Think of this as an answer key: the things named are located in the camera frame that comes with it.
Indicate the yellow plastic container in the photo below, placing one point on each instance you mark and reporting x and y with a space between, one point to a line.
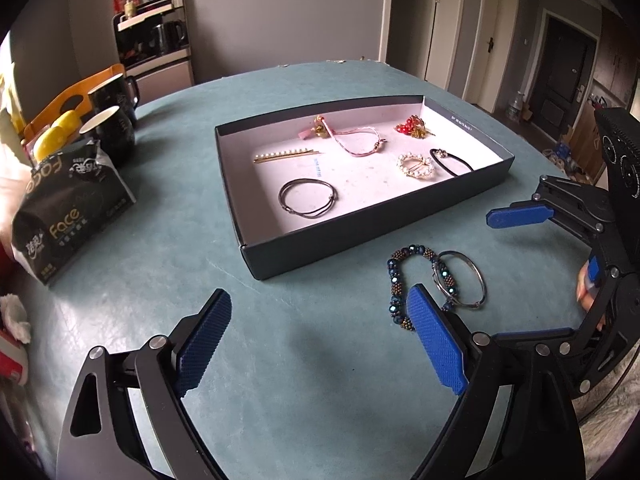
65 121

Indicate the person's right hand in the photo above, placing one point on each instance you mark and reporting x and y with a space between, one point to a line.
582 290

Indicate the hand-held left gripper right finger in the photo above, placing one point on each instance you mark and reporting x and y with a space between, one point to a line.
437 340

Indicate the black tissue pack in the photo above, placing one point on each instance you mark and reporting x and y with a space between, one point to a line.
70 210

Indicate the silver bangle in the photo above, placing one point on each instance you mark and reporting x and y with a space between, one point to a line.
483 282

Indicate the dark shallow cardboard box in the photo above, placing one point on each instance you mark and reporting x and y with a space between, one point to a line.
360 185

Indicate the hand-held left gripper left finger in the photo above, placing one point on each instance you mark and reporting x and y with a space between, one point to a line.
202 342

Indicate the crumpled white tissue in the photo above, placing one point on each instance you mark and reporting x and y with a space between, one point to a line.
12 317

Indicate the brown cardboard box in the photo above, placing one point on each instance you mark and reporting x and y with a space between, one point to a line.
587 140

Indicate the tall black mug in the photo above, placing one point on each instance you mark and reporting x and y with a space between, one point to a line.
112 95

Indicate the white bottle with red label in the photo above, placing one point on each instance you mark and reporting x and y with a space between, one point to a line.
10 360

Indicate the water dispenser cabinet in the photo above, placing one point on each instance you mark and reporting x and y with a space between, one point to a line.
160 75

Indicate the white closet door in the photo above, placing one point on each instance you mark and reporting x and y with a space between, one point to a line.
445 35

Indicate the small yellow bottle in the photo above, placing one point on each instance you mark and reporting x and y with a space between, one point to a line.
131 6

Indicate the yellow fruit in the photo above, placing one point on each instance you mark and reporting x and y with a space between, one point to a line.
52 142

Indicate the wooden chair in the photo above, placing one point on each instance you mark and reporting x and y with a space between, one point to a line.
75 90

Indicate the clear water jug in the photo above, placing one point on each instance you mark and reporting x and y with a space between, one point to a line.
515 107

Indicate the pearl hair pin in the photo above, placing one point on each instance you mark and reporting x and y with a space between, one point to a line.
280 156

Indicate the round black mug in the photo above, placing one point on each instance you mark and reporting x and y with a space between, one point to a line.
115 135

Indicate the red bead gold ornament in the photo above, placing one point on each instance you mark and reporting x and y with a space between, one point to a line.
411 125

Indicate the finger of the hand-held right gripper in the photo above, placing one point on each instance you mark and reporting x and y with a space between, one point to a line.
550 337
517 216

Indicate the dark entrance door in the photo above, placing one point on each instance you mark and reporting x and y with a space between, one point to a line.
560 75

